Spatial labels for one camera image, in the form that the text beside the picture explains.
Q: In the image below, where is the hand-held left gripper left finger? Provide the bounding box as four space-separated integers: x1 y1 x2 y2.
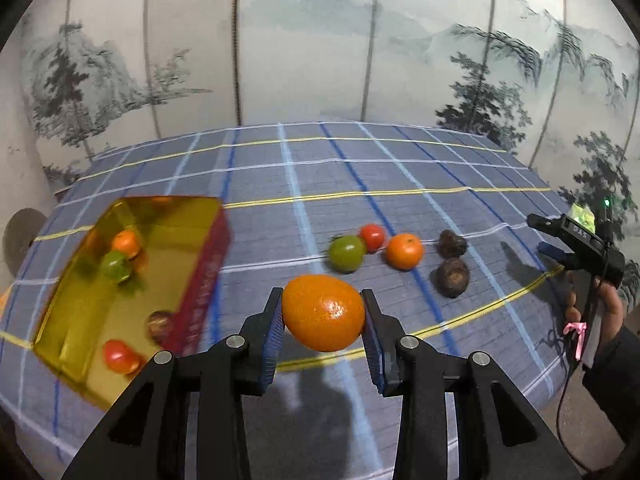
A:
60 287 286 480

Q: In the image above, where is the small orange mandarin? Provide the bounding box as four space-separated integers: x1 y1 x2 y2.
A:
111 230 141 260

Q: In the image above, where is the cracked dark brown mangosteen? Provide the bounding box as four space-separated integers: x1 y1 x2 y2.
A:
145 310 176 346

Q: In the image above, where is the pink ribbon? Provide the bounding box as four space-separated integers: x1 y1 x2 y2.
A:
562 322 588 361

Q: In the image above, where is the person's right hand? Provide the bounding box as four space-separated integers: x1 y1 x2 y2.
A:
564 280 627 348

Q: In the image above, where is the green tomato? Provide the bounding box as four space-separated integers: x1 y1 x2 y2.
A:
100 251 133 283
327 235 366 274

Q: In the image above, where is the landscape painted folding screen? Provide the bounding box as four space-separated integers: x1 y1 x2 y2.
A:
20 0 640 261

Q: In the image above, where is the red and gold tin box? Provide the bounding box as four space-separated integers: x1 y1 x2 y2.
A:
32 195 235 411

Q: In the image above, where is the small red tomato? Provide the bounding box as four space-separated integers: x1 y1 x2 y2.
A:
358 224 387 253

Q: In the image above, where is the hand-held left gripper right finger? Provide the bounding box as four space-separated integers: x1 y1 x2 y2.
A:
360 288 583 480

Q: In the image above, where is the large dark brown mangosteen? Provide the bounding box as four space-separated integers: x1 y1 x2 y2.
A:
432 258 471 299

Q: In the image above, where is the person's right forearm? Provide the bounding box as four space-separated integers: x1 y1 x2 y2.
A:
582 325 640 416

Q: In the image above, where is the blue plaid tablecloth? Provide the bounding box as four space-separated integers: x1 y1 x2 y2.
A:
0 120 581 480

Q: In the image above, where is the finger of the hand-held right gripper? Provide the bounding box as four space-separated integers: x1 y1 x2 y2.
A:
538 241 576 267
527 213 563 236

